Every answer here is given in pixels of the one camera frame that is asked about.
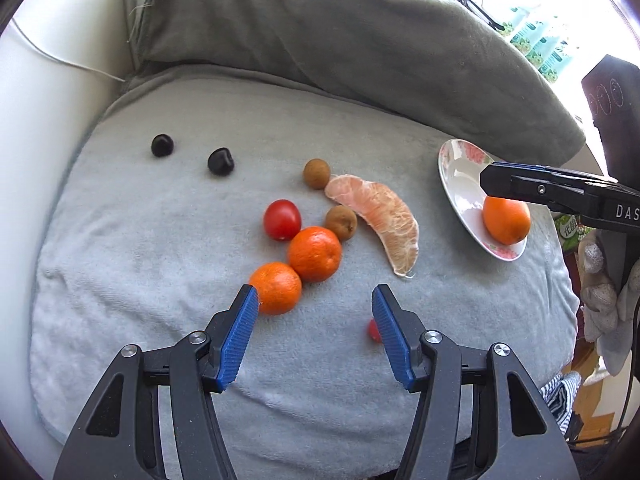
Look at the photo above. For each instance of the person's right hand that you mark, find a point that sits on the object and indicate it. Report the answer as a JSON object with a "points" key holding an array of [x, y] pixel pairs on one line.
{"points": [[602, 320]]}

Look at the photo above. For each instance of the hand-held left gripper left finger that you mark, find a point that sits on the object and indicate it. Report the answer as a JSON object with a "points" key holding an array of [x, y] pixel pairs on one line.
{"points": [[239, 332]]}

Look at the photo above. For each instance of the small red cherry tomato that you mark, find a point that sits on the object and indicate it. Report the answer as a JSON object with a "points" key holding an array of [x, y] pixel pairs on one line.
{"points": [[373, 330]]}

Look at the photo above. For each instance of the brown longan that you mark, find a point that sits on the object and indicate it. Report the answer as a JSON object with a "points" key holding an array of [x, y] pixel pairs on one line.
{"points": [[316, 174], [341, 221]]}

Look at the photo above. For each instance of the peeled pomelo segment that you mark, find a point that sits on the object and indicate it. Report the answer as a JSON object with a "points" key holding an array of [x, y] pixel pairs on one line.
{"points": [[385, 210]]}

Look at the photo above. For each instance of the light grey fleece blanket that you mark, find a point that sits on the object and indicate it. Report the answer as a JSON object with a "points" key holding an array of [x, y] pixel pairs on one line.
{"points": [[150, 240]]}

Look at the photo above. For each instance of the dark cherry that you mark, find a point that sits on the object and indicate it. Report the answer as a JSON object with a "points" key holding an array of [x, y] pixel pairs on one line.
{"points": [[222, 161], [162, 145]]}

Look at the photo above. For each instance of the striped cloth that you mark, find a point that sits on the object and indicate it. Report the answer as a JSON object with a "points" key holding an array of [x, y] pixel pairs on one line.
{"points": [[562, 400]]}

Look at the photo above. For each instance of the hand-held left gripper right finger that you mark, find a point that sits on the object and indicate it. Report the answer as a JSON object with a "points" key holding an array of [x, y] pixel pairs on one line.
{"points": [[392, 335]]}

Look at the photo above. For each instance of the grey-green cushion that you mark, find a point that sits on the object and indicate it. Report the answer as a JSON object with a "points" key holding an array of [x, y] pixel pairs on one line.
{"points": [[325, 35]]}

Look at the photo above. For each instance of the white floral plate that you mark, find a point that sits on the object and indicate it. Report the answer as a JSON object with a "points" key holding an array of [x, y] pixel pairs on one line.
{"points": [[457, 180]]}

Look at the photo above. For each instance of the green snack packet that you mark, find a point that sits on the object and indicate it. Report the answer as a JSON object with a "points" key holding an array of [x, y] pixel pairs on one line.
{"points": [[572, 232]]}

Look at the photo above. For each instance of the large orange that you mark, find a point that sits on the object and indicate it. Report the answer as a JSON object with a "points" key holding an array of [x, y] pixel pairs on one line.
{"points": [[506, 222]]}

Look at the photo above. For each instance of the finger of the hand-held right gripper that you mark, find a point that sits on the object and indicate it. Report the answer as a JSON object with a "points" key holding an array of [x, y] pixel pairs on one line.
{"points": [[520, 185]]}

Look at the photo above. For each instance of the white sofa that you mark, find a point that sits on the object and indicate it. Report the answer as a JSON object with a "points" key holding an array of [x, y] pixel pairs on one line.
{"points": [[30, 160]]}

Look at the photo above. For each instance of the orange mandarin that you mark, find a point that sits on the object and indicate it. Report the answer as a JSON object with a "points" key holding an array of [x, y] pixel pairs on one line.
{"points": [[315, 254], [276, 288]]}

